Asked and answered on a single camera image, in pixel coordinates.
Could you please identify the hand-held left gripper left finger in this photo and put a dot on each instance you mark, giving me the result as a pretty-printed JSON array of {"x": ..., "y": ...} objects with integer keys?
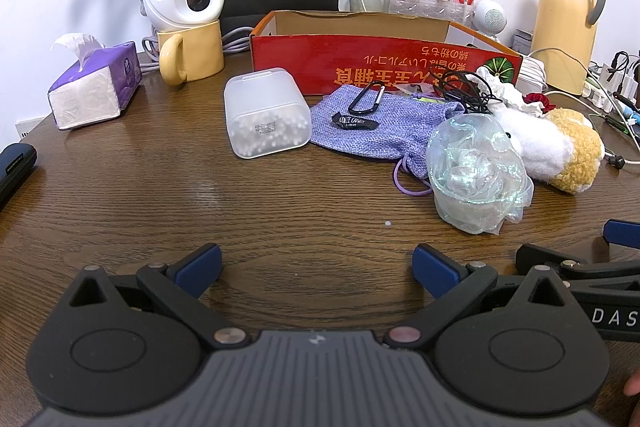
[{"x": 200, "y": 264}]

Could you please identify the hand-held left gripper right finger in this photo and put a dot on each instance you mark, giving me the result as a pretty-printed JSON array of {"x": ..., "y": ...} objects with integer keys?
[{"x": 435, "y": 267}]

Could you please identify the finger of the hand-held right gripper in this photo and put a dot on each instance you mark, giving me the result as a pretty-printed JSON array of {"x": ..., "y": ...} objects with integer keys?
[
  {"x": 550, "y": 257},
  {"x": 622, "y": 234}
]

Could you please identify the iridescent plastic bag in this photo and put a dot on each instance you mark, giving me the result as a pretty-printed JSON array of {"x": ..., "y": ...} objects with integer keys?
[{"x": 475, "y": 177}]

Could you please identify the white and yellow plush toy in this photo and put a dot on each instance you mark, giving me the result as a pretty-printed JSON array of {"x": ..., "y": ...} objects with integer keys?
[{"x": 555, "y": 147}]

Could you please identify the frosted cotton swab box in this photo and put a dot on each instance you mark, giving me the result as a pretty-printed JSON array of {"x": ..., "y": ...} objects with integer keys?
[{"x": 265, "y": 117}]

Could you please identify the orange cardboard box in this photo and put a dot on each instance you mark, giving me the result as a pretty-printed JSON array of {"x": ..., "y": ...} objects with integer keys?
[{"x": 400, "y": 64}]

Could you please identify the person's right hand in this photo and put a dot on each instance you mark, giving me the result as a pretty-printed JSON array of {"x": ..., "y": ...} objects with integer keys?
[{"x": 634, "y": 382}]

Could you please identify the white power strip with chargers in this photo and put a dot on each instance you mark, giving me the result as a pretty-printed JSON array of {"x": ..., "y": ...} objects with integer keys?
[{"x": 617, "y": 82}]

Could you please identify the red scrunchie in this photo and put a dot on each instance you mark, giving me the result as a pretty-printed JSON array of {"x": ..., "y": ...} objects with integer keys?
[{"x": 537, "y": 101}]

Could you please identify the black candy wrapper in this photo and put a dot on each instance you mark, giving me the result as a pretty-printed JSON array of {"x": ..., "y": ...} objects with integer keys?
[{"x": 352, "y": 123}]

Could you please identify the black carabiner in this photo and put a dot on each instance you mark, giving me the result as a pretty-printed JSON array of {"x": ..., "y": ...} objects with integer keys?
[{"x": 367, "y": 99}]

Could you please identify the white crumpled wrapper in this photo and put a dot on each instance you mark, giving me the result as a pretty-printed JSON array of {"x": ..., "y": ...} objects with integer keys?
[{"x": 505, "y": 82}]

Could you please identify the white power adapter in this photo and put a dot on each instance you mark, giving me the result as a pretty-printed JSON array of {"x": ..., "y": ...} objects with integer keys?
[{"x": 534, "y": 74}]

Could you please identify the dark glasses case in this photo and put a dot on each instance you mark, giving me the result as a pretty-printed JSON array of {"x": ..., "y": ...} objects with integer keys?
[{"x": 15, "y": 169}]

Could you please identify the purple tissue box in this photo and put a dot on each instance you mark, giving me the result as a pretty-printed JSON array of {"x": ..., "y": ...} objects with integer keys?
[{"x": 95, "y": 82}]

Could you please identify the yellow mug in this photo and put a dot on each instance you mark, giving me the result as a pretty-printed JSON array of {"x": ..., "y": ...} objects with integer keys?
[{"x": 197, "y": 49}]

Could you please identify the small grey box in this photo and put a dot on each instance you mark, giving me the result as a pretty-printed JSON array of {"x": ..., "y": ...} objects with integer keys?
[{"x": 522, "y": 39}]

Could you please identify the yellow thermos jug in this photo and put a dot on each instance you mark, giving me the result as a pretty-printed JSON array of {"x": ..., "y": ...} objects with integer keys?
[{"x": 565, "y": 22}]

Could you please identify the white round robot speaker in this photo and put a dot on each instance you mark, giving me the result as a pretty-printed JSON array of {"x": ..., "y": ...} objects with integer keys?
[{"x": 491, "y": 18}]

